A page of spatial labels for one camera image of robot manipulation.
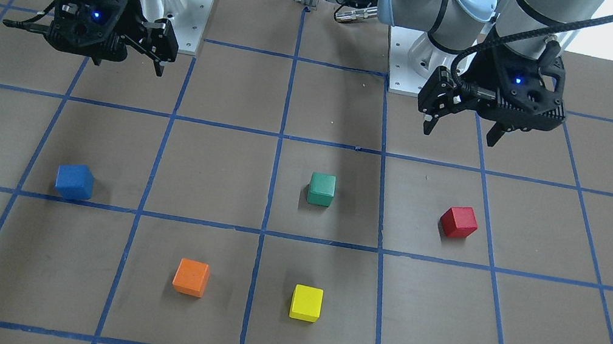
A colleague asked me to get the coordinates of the green wooden block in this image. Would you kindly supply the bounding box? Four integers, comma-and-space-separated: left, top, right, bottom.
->
306, 171, 337, 208

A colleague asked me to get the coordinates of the red wooden block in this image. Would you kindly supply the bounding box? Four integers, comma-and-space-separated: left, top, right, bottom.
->
440, 206, 478, 239

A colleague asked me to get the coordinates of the blue wooden block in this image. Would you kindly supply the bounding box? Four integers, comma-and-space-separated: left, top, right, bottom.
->
54, 164, 94, 201

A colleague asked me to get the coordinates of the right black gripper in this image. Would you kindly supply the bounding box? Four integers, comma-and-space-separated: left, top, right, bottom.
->
48, 0, 179, 77

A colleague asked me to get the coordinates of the orange wooden block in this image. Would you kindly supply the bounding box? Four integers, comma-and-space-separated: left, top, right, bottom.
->
171, 257, 210, 298

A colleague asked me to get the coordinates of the yellow wooden block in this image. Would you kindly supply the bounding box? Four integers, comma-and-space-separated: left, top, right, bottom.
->
288, 284, 324, 323

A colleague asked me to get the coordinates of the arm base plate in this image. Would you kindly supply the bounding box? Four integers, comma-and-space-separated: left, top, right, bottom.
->
388, 26, 452, 97
140, 0, 215, 56

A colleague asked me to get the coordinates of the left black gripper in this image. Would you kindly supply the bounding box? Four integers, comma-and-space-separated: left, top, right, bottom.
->
417, 44, 566, 147

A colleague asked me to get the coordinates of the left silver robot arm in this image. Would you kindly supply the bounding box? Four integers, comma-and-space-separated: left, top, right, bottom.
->
377, 0, 604, 147

